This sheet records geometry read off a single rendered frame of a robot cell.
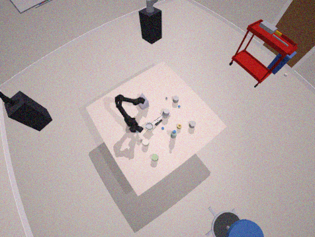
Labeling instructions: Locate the beige cylinder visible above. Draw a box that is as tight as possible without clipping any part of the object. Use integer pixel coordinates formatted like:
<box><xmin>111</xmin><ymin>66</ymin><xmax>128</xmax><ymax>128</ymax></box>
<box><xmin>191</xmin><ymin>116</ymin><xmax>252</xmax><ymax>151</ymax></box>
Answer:
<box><xmin>142</xmin><ymin>139</ymin><xmax>149</xmax><ymax>146</ymax></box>

